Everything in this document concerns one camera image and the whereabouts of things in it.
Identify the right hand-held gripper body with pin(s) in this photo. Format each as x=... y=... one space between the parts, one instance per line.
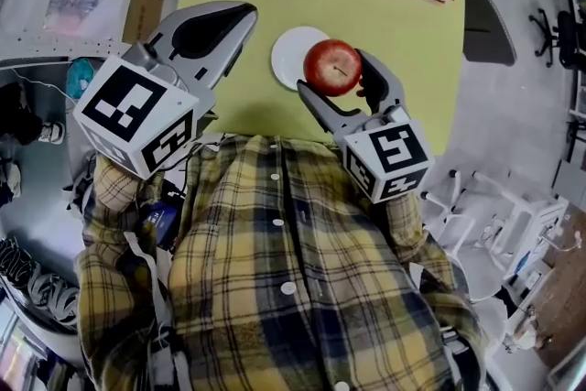
x=393 y=151

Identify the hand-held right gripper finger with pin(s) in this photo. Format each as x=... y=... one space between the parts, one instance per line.
x=327 y=116
x=384 y=80

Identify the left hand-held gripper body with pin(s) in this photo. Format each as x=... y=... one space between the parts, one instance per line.
x=123 y=105

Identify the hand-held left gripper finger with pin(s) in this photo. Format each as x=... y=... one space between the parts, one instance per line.
x=183 y=32
x=229 y=50

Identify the red apple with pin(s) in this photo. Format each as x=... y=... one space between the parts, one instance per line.
x=332 y=68

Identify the white round plate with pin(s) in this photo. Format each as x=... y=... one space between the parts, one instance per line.
x=288 y=55

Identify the person's left forearm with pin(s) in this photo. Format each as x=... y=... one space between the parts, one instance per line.
x=119 y=187

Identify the person's right forearm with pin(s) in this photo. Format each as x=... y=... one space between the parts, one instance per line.
x=412 y=229

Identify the yellow-green tablecloth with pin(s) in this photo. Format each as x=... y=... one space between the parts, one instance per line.
x=412 y=59

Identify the teal plastic bag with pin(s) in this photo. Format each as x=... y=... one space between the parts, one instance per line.
x=82 y=75

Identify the white chair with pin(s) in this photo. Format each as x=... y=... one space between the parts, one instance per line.
x=453 y=215

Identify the clear patterned water bottle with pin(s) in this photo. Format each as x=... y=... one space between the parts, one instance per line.
x=73 y=7

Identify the dark grey chair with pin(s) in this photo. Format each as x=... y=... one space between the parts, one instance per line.
x=485 y=27

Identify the blue battery pack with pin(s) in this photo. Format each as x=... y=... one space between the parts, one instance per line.
x=160 y=222

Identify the light-coloured shoe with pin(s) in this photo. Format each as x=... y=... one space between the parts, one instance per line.
x=11 y=178

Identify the person's plaid shirt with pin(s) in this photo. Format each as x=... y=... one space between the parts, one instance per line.
x=297 y=288

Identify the black office chair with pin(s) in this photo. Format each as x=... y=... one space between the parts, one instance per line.
x=556 y=36

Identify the black white graffiti-print fabric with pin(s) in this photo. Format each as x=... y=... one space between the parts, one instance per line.
x=32 y=284

